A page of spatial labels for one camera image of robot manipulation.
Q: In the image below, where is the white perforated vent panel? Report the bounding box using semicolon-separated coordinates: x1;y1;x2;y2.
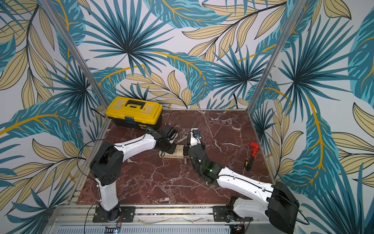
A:
53;225;231;234

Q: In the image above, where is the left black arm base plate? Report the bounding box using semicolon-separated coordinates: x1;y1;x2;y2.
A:
93;204;135;223

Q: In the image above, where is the aluminium front frame rail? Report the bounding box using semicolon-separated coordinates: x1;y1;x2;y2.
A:
43;203;299;226

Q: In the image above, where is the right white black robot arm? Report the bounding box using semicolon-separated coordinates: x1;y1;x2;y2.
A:
184;143;300;234

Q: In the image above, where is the red pipe wrench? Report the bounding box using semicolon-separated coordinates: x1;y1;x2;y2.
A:
249;142;260;164

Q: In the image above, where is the light wooden board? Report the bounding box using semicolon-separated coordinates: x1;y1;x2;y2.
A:
159;145;188;159

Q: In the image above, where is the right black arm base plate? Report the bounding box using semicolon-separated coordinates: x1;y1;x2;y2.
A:
212;206;253;223

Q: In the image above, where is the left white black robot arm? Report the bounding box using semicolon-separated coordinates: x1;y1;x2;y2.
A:
90;126;178;222

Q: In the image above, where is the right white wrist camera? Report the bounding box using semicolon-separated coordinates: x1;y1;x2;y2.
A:
190;128;202;146

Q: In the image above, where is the yellow black plastic toolbox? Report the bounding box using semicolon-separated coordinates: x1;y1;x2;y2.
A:
106;97;163;130

